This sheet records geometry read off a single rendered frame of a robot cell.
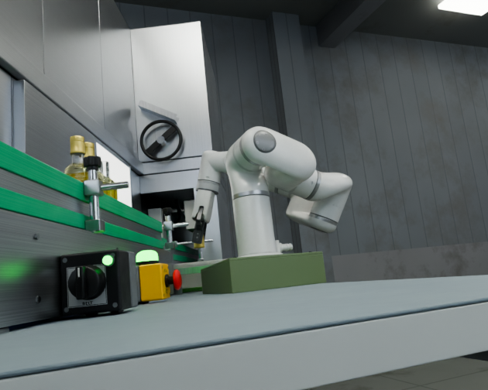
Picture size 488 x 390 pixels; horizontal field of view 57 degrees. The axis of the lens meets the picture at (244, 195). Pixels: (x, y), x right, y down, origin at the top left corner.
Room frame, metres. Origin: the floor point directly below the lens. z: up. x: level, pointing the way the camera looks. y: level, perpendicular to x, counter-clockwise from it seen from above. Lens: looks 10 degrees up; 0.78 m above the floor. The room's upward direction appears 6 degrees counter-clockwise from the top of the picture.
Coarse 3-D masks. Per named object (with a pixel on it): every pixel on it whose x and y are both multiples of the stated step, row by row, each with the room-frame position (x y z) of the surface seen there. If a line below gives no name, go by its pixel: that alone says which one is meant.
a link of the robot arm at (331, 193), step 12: (324, 180) 1.17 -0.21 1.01; (336, 180) 1.19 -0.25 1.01; (348, 180) 1.22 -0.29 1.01; (312, 192) 1.17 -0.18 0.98; (324, 192) 1.18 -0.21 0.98; (336, 192) 1.20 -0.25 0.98; (348, 192) 1.26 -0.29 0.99; (324, 204) 1.25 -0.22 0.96; (336, 204) 1.25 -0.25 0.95; (324, 216) 1.26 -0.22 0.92; (336, 216) 1.26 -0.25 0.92
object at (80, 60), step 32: (0, 0) 1.00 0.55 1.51; (32, 0) 1.16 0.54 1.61; (64, 0) 1.38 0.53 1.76; (96, 0) 1.70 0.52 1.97; (0, 32) 1.00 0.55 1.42; (32, 32) 1.15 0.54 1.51; (64, 32) 1.37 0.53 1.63; (96, 32) 1.68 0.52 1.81; (128, 32) 2.16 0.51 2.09; (0, 64) 0.99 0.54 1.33; (32, 64) 1.11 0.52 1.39; (64, 64) 1.36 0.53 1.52; (96, 64) 1.66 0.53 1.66; (128, 64) 2.12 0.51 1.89; (0, 96) 1.00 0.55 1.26; (64, 96) 1.30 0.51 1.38; (96, 96) 1.64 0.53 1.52; (128, 96) 2.08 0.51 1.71; (0, 128) 1.00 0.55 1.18; (96, 128) 1.56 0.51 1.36; (128, 128) 2.05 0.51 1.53; (128, 160) 1.94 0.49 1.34
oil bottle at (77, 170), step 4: (72, 164) 1.05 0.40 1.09; (76, 164) 1.05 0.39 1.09; (80, 164) 1.05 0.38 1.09; (68, 168) 1.04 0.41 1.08; (72, 168) 1.04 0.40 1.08; (76, 168) 1.04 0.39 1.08; (80, 168) 1.04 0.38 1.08; (84, 168) 1.05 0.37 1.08; (64, 172) 1.04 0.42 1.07; (68, 172) 1.04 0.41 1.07; (72, 172) 1.04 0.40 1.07; (76, 172) 1.04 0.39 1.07; (80, 172) 1.04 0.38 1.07; (84, 172) 1.04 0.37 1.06; (72, 176) 1.04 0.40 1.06; (76, 176) 1.04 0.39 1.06; (80, 176) 1.04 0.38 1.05; (84, 176) 1.04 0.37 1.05; (80, 180) 1.04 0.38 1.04
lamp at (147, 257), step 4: (140, 252) 0.90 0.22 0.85; (144, 252) 0.90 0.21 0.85; (148, 252) 0.90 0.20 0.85; (152, 252) 0.91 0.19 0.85; (136, 256) 0.91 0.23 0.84; (140, 256) 0.90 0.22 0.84; (144, 256) 0.90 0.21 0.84; (148, 256) 0.90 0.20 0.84; (152, 256) 0.90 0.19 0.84; (156, 256) 0.91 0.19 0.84; (136, 260) 0.91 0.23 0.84; (140, 260) 0.90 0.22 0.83; (144, 260) 0.90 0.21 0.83; (148, 260) 0.90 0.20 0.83; (152, 260) 0.90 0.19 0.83; (156, 260) 0.91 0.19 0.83; (136, 264) 0.91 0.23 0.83; (140, 264) 0.90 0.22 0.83; (144, 264) 0.90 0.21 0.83; (148, 264) 0.90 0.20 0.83
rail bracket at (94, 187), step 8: (88, 160) 0.74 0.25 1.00; (96, 160) 0.74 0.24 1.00; (88, 168) 0.74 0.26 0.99; (96, 168) 0.75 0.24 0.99; (88, 176) 0.75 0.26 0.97; (96, 176) 0.75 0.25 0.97; (88, 184) 0.74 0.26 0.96; (96, 184) 0.74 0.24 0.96; (104, 184) 0.75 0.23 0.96; (112, 184) 0.74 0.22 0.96; (120, 184) 0.74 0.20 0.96; (128, 184) 0.75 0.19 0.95; (88, 192) 0.74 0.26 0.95; (96, 192) 0.74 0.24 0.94; (96, 200) 0.75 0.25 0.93; (96, 208) 0.75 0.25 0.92; (96, 216) 0.74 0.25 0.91; (88, 224) 0.74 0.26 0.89; (96, 224) 0.74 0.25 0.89; (104, 224) 0.76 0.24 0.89; (96, 232) 0.74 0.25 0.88
